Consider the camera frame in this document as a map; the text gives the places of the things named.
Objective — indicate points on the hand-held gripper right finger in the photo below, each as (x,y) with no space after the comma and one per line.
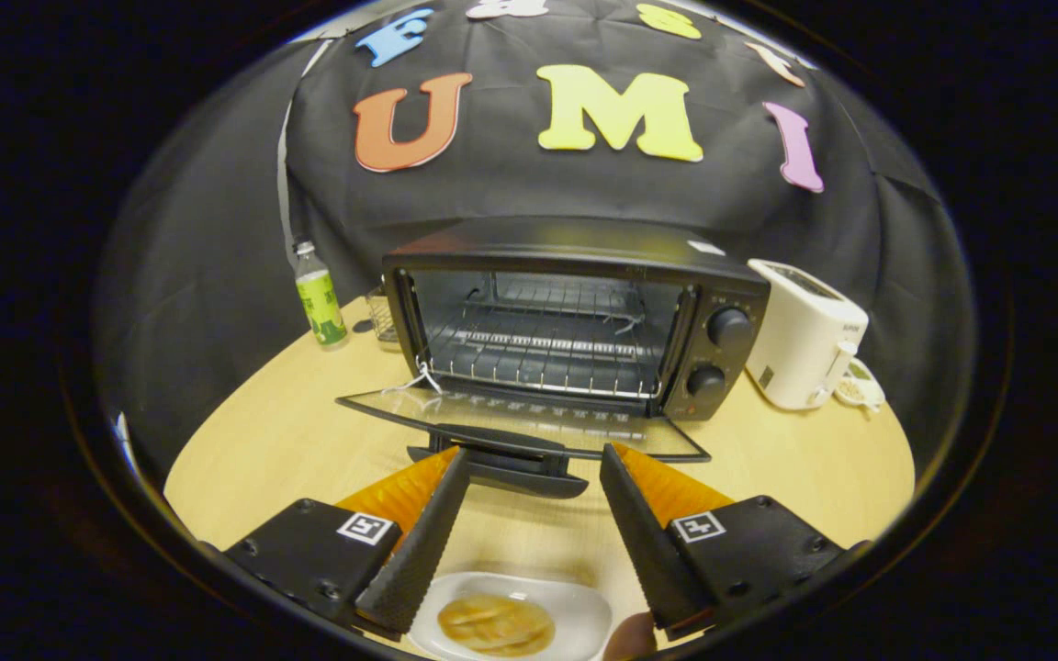
(644,542)

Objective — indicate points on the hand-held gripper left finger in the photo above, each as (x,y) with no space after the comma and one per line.
(423,546)

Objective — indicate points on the golden bread roll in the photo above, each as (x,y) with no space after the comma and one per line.
(497,624)

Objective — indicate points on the black toaster oven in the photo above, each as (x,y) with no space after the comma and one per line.
(584,243)

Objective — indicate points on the white toaster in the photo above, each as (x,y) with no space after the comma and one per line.
(800,340)

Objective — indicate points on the white plate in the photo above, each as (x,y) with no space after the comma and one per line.
(584,606)

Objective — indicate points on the small white snack dish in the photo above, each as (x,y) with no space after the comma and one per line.
(860,390)

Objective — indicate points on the green label water bottle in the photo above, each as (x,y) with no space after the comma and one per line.
(320,303)

